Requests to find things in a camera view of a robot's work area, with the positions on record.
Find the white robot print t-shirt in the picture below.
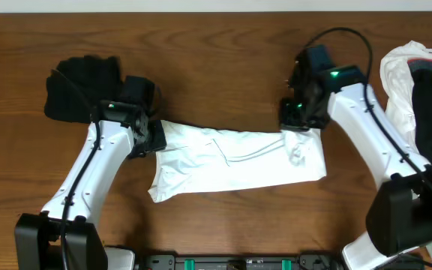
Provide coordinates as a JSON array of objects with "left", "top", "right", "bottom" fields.
[{"left": 148, "top": 121, "right": 326, "bottom": 203}]

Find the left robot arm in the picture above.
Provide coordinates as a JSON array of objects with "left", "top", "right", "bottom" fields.
[{"left": 14, "top": 76, "right": 167, "bottom": 270}]

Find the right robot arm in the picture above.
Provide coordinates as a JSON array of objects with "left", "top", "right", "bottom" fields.
[{"left": 280, "top": 45, "right": 432, "bottom": 269}]

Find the folded black cloth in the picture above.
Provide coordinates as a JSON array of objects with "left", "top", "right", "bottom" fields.
[{"left": 44, "top": 55, "right": 122, "bottom": 124}]

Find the plain white t-shirt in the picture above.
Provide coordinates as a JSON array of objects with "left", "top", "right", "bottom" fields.
[{"left": 379, "top": 41, "right": 432, "bottom": 154}]

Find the right black cable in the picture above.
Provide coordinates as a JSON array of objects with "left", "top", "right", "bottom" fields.
[{"left": 301, "top": 26, "right": 432, "bottom": 270}]

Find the black cable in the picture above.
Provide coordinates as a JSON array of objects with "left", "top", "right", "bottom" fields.
[
  {"left": 301, "top": 26, "right": 432, "bottom": 270},
  {"left": 50, "top": 69, "right": 103, "bottom": 270}
]

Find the left black cable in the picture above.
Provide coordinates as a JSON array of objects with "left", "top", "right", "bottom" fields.
[{"left": 50, "top": 69, "right": 103, "bottom": 270}]

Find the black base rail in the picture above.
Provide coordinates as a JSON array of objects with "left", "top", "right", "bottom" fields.
[{"left": 138, "top": 253, "right": 345, "bottom": 270}]

